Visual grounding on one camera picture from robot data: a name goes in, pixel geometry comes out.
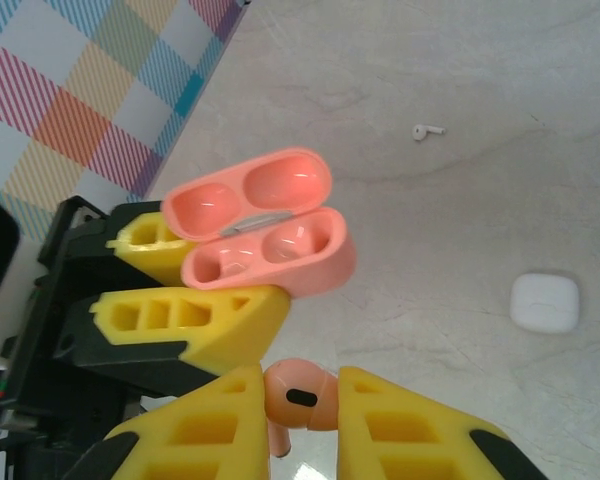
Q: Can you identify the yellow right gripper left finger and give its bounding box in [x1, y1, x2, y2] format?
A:
[82, 363, 272, 480]

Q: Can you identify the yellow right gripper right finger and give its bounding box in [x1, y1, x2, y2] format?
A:
[336, 365, 552, 480]

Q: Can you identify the pink wireless earbud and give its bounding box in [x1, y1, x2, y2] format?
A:
[262, 357, 342, 459]

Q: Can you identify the pink earbud charging case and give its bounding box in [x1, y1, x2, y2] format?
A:
[160, 146, 357, 299]

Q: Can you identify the white earbud charging case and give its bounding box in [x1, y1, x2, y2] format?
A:
[509, 271, 581, 336]

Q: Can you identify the white wireless earbud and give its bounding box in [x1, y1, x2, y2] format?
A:
[411, 123, 448, 144]

